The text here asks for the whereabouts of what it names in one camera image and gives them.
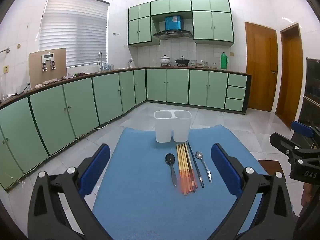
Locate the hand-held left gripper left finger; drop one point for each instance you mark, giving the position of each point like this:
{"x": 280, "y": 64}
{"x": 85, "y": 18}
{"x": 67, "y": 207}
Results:
{"x": 96, "y": 167}

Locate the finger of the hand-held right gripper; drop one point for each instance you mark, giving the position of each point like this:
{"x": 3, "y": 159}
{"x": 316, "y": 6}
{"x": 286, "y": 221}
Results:
{"x": 302, "y": 128}
{"x": 282, "y": 142}

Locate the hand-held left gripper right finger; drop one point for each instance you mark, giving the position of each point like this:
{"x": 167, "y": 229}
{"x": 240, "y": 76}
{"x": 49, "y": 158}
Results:
{"x": 225, "y": 167}

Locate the silver spoon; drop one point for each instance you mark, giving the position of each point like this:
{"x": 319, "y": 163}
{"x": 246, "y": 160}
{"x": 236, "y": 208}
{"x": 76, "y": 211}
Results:
{"x": 200, "y": 155}

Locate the black chopstick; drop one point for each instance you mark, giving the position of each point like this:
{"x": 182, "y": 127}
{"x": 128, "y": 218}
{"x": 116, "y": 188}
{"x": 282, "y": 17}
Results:
{"x": 196, "y": 166}

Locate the black spoon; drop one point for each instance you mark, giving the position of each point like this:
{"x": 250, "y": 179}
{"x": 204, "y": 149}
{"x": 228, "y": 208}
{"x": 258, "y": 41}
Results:
{"x": 170, "y": 159}

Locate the white two-compartment utensil holder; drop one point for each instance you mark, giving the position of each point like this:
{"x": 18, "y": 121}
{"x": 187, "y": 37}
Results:
{"x": 172, "y": 130}

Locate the person's right hand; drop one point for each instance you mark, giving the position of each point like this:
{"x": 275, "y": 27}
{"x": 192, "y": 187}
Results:
{"x": 306, "y": 195}

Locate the brown wooden stool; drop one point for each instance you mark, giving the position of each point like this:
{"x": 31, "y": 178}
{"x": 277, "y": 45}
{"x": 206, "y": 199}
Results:
{"x": 271, "y": 166}

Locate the black cabinet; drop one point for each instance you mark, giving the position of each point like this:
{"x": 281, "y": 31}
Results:
{"x": 311, "y": 92}

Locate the blue mat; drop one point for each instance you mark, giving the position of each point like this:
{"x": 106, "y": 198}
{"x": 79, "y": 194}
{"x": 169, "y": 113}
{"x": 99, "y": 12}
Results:
{"x": 140, "y": 180}

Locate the brown wooden door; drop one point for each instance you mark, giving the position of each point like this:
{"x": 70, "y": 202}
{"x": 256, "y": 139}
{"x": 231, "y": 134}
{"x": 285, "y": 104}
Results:
{"x": 291, "y": 80}
{"x": 260, "y": 67}

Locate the green drawer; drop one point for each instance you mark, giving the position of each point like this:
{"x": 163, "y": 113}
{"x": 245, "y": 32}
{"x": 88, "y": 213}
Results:
{"x": 236, "y": 93}
{"x": 237, "y": 80}
{"x": 234, "y": 104}

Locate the green lower kitchen cabinets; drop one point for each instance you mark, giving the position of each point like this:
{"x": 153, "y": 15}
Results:
{"x": 75, "y": 105}

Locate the green kitchen cabinets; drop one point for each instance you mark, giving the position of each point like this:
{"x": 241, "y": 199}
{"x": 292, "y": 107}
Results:
{"x": 212, "y": 25}
{"x": 75, "y": 105}

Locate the white cloth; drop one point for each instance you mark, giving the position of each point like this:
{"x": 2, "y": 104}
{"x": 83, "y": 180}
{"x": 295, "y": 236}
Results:
{"x": 68, "y": 76}

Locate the green thermos jug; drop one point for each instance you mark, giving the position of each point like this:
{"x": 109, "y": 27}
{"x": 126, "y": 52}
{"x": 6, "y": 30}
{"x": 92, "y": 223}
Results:
{"x": 223, "y": 61}

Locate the chrome kitchen faucet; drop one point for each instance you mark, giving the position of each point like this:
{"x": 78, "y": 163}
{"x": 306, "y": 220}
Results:
{"x": 100, "y": 57}

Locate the black wok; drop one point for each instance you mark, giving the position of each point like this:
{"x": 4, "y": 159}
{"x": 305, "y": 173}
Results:
{"x": 182, "y": 61}

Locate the brown cardboard board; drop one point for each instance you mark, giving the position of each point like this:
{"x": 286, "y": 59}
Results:
{"x": 35, "y": 65}

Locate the white device with clips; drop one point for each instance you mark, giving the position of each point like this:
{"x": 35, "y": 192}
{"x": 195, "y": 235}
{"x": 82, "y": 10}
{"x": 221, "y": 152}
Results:
{"x": 48, "y": 56}

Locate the white cooking pot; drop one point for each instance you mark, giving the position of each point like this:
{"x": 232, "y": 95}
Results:
{"x": 165, "y": 60}

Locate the green upper kitchen cabinets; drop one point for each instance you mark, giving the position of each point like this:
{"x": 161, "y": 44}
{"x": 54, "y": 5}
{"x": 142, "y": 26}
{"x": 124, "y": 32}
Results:
{"x": 212, "y": 25}

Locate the white window blind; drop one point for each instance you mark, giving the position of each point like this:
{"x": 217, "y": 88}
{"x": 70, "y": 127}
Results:
{"x": 75, "y": 30}

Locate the black range hood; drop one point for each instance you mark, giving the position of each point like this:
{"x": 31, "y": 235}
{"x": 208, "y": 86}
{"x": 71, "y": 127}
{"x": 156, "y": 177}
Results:
{"x": 172, "y": 34}

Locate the blue hood chimney cover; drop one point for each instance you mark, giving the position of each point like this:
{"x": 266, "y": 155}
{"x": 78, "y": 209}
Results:
{"x": 173, "y": 23}

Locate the yellow wall outlet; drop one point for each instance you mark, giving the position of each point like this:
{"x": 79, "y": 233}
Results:
{"x": 5, "y": 69}

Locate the wall grab bar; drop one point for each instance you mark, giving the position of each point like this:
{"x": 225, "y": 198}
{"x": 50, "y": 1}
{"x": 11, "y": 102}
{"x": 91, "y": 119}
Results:
{"x": 5, "y": 50}

